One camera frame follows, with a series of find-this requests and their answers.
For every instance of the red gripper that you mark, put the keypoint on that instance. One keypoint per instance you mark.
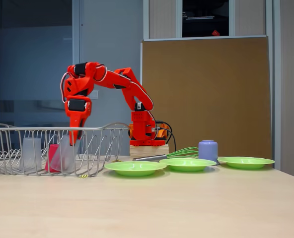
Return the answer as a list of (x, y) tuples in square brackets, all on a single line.
[(77, 115)]

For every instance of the white spiral notebook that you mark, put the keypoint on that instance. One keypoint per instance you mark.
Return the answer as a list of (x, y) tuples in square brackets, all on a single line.
[(199, 17)]

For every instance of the red plastic cup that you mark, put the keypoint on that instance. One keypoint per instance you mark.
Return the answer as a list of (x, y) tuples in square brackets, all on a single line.
[(49, 155)]

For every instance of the red robot arm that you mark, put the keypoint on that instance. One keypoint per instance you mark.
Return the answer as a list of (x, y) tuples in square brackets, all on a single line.
[(137, 94)]

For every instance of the brown cork board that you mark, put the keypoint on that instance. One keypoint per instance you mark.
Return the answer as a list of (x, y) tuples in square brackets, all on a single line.
[(199, 111)]

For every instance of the purple plastic mug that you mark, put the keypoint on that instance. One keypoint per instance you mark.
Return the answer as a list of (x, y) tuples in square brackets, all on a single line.
[(207, 150)]

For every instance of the glass office door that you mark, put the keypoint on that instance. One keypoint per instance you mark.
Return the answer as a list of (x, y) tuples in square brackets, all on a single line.
[(37, 62)]

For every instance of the white light switch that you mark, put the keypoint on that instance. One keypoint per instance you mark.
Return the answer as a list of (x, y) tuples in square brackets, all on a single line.
[(95, 95)]

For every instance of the grey translucent plastic cup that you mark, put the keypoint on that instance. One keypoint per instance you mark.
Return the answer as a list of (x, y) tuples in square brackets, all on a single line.
[(62, 158), (30, 156)]

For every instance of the yellow black striped tape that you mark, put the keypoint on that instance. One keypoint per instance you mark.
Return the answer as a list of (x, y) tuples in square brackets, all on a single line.
[(83, 176)]

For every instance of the orange plastic clamp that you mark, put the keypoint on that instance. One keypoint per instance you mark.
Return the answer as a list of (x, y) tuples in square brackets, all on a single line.
[(164, 132), (130, 130)]

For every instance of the wooden base block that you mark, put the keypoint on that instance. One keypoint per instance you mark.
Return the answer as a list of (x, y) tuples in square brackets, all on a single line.
[(147, 150)]

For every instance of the green yellow twist tie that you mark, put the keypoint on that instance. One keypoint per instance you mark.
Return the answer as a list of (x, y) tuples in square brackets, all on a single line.
[(117, 160)]

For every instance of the green plastic plate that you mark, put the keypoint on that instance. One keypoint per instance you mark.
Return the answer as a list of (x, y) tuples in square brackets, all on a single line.
[(246, 162), (188, 164), (135, 168)]

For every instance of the small red item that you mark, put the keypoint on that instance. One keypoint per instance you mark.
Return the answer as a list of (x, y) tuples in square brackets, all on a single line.
[(215, 32)]

